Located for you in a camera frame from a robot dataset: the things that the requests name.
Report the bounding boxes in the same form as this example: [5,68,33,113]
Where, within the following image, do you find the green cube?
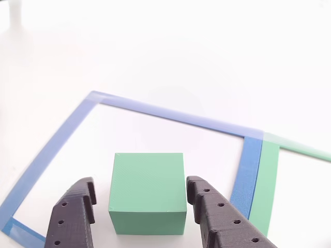
[108,152,187,236]

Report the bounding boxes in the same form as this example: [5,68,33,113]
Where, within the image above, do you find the green tape square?
[248,131,331,238]

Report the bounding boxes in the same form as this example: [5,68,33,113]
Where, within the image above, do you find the blue tape square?
[0,90,264,245]

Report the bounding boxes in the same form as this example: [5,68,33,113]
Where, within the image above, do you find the white post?
[7,0,24,29]

